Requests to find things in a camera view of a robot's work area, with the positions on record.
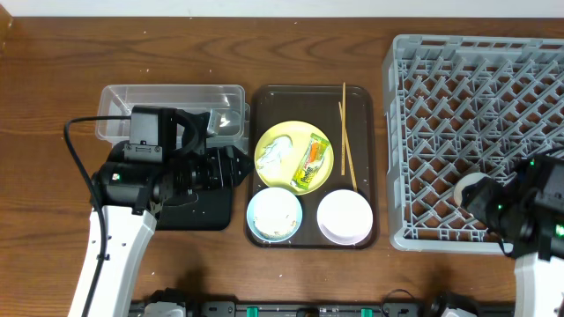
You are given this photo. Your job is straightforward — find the white cup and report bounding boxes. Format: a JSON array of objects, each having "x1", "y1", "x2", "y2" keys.
[{"x1": 453, "y1": 173, "x2": 488, "y2": 207}]

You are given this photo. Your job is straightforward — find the white tissue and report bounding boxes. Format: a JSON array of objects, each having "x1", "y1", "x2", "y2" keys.
[{"x1": 256, "y1": 136, "x2": 293, "y2": 171}]

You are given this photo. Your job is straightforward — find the green snack wrapper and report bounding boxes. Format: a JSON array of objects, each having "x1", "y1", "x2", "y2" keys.
[{"x1": 290, "y1": 133, "x2": 330, "y2": 190}]

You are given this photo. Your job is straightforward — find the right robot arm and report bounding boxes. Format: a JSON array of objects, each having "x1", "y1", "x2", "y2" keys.
[{"x1": 453, "y1": 146, "x2": 563, "y2": 316}]

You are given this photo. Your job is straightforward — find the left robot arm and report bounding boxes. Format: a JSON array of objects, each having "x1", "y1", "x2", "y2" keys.
[{"x1": 69, "y1": 106, "x2": 255, "y2": 316}]

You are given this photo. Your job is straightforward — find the black waste tray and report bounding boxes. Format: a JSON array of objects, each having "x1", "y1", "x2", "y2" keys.
[{"x1": 108, "y1": 140, "x2": 234, "y2": 232}]

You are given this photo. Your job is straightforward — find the grey dishwasher rack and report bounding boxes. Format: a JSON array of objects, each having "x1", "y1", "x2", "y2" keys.
[{"x1": 382, "y1": 34, "x2": 563, "y2": 254}]

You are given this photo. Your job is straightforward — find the clear plastic bin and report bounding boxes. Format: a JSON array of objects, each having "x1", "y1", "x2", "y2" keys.
[{"x1": 98, "y1": 85, "x2": 250, "y2": 153}]

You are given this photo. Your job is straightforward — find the yellow plate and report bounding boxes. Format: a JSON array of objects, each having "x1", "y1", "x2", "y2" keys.
[{"x1": 254, "y1": 121, "x2": 334, "y2": 195}]

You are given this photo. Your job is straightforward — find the blue bowl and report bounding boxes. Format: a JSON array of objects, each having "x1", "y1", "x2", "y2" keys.
[{"x1": 246, "y1": 188, "x2": 303, "y2": 243}]

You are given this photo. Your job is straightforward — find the brown serving tray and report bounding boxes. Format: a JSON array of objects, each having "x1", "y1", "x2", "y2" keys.
[{"x1": 245, "y1": 85, "x2": 379, "y2": 250}]

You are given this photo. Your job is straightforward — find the pink bowl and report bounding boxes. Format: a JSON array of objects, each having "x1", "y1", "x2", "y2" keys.
[{"x1": 316, "y1": 189, "x2": 374, "y2": 246}]

